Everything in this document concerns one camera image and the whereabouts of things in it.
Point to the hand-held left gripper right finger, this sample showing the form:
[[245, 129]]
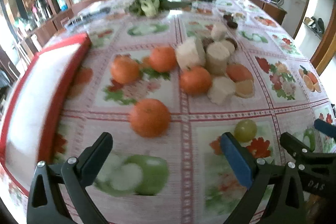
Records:
[[236, 161]]

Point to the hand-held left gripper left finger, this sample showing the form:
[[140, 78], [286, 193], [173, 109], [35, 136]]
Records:
[[97, 151]]

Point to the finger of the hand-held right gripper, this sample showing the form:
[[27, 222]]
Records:
[[325, 128], [296, 145]]

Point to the green grape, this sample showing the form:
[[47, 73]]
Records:
[[245, 130]]

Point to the orange mandarin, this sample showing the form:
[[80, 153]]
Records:
[[124, 69], [195, 79], [162, 58], [149, 117]]

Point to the red rimmed white tray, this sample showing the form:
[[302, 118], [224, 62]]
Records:
[[39, 98]]

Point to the beige sponge cake piece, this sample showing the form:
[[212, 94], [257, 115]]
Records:
[[218, 60], [190, 53]]

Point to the fruit printed tablecloth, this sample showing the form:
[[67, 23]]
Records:
[[183, 113]]

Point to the wooden sideboard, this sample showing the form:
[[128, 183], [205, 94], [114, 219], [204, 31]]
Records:
[[47, 27]]

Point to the smartphone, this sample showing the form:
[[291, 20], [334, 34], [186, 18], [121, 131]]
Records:
[[89, 14]]

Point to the green bok choy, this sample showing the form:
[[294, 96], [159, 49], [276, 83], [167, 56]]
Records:
[[147, 3]]

